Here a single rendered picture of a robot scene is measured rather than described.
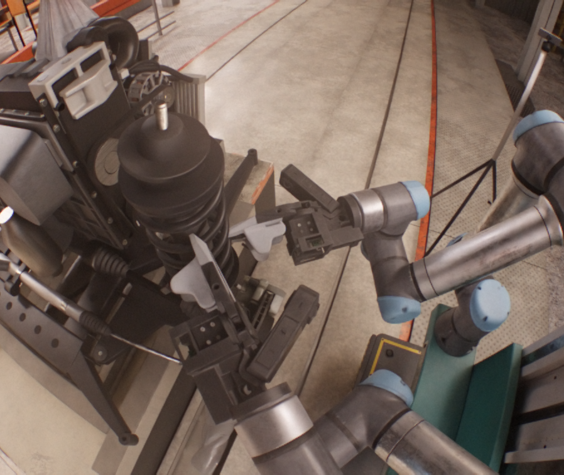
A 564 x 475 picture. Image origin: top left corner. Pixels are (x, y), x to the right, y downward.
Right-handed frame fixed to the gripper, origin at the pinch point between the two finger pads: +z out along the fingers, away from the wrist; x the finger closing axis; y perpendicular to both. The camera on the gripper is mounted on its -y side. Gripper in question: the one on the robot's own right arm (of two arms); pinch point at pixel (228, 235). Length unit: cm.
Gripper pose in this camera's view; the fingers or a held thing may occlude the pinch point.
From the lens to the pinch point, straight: 52.8
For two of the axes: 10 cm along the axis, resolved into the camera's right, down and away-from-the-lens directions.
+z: -9.5, 2.4, -2.1
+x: -1.1, 3.8, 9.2
